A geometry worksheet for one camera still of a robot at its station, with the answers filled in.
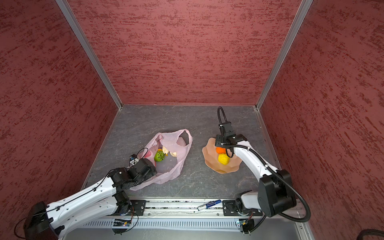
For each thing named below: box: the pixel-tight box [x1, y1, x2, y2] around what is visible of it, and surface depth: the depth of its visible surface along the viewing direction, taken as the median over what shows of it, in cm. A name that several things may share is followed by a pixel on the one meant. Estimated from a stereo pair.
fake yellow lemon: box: [218, 153, 230, 165], surface depth 89 cm
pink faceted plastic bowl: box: [202, 137, 242, 174], surface depth 91 cm
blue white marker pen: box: [197, 199, 222, 211], surface depth 76 cm
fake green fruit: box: [154, 150, 165, 162], surface depth 88 cm
